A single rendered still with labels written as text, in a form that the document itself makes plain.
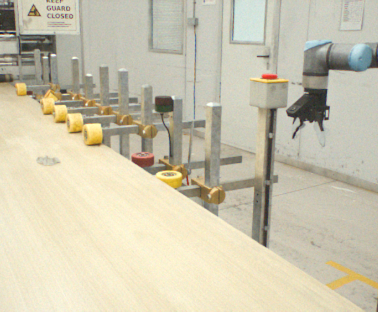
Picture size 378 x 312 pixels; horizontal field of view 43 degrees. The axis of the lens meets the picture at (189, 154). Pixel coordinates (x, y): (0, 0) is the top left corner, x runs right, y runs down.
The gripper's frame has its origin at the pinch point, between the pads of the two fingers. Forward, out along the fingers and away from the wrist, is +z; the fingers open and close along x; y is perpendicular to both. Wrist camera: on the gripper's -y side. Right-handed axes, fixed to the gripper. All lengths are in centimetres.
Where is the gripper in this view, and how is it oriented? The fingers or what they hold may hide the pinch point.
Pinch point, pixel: (306, 143)
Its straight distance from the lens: 181.8
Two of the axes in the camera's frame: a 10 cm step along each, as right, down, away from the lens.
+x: -5.7, -2.1, 7.9
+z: -0.1, 9.7, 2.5
